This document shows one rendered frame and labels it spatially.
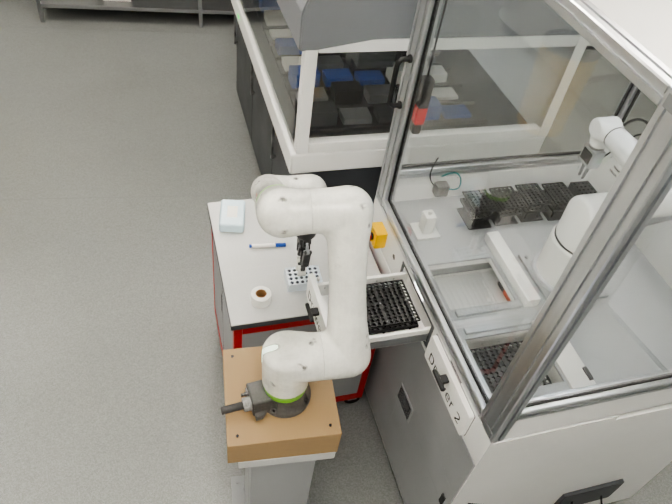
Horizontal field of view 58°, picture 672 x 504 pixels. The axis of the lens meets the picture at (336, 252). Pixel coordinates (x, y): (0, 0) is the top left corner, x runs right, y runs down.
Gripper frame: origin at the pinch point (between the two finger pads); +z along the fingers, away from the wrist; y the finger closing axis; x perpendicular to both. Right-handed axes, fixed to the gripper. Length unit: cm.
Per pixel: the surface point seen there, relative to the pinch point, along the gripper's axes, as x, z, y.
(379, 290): 22.3, -6.2, 19.6
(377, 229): 29.2, -7.5, -7.7
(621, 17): 45, -113, 44
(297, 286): -2.0, 4.9, 5.1
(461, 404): 33, -8, 66
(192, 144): -28, 83, -186
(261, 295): -14.8, 6.7, 5.9
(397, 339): 23.6, -3.3, 37.9
